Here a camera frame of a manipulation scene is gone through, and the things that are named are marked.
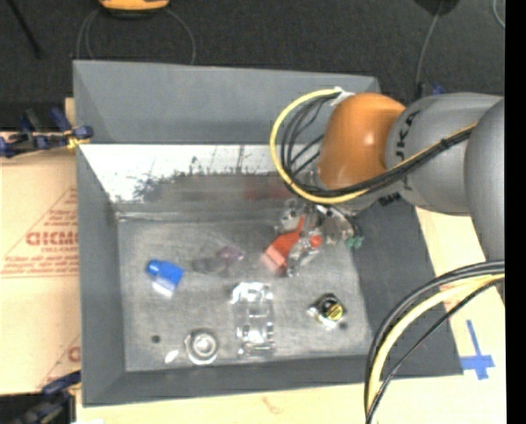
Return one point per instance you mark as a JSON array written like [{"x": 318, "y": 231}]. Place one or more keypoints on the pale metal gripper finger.
[
  {"x": 289, "y": 217},
  {"x": 302, "y": 254}
]

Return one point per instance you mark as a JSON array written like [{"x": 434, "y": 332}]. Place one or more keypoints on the orange-red plastic tool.
[{"x": 285, "y": 245}]

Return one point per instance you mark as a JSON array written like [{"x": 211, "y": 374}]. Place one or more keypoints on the black and yellow tape measure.
[{"x": 329, "y": 311}]

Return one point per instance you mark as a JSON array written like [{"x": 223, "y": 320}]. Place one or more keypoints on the clear plastic bottle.
[{"x": 254, "y": 316}]

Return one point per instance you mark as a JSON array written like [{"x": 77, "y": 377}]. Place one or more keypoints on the purple sunglasses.
[{"x": 219, "y": 261}]

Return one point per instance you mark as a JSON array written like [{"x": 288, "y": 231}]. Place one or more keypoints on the blue and white bottle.
[{"x": 166, "y": 272}]

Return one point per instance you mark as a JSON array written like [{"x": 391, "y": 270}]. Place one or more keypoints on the grey metal bin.
[{"x": 166, "y": 113}]

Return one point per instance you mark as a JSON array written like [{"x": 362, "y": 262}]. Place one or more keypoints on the small white piece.
[{"x": 171, "y": 357}]

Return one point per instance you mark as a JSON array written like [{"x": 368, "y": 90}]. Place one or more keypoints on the brown cardboard board, red print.
[{"x": 33, "y": 281}]

